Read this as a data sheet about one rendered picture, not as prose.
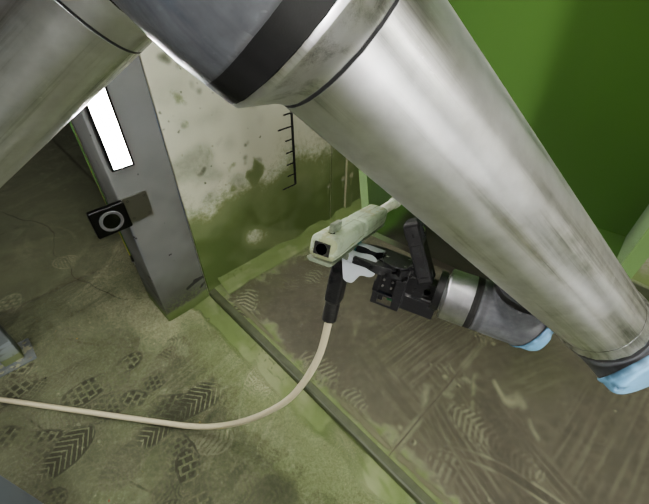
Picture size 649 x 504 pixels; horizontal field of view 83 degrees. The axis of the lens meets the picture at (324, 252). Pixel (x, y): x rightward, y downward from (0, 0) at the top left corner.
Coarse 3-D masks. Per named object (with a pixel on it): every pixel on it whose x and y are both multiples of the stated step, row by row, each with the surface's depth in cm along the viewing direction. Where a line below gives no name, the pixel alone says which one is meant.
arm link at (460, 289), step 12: (456, 276) 61; (468, 276) 61; (456, 288) 60; (468, 288) 60; (444, 300) 60; (456, 300) 60; (468, 300) 59; (444, 312) 61; (456, 312) 60; (468, 312) 59; (456, 324) 64
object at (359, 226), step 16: (368, 208) 79; (384, 208) 82; (336, 224) 59; (352, 224) 66; (368, 224) 71; (384, 224) 85; (320, 240) 57; (336, 240) 57; (352, 240) 63; (320, 256) 58; (336, 256) 58; (336, 272) 69; (336, 288) 70; (336, 304) 72
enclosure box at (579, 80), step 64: (448, 0) 88; (512, 0) 80; (576, 0) 73; (640, 0) 67; (512, 64) 88; (576, 64) 80; (640, 64) 73; (576, 128) 88; (640, 128) 80; (384, 192) 111; (576, 192) 98; (640, 192) 88; (448, 256) 101; (640, 256) 62
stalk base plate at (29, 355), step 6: (18, 342) 135; (24, 342) 135; (24, 348) 133; (30, 348) 133; (24, 354) 131; (30, 354) 131; (18, 360) 129; (24, 360) 129; (30, 360) 129; (0, 366) 128; (6, 366) 127; (12, 366) 128; (18, 366) 128; (0, 372) 126; (6, 372) 126
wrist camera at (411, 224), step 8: (408, 224) 62; (416, 224) 61; (424, 224) 63; (408, 232) 62; (416, 232) 61; (424, 232) 62; (408, 240) 62; (416, 240) 61; (424, 240) 63; (416, 248) 62; (424, 248) 62; (416, 256) 62; (424, 256) 62; (416, 264) 63; (424, 264) 62; (432, 264) 65; (416, 272) 63; (424, 272) 63; (432, 272) 64; (424, 280) 63; (432, 280) 63
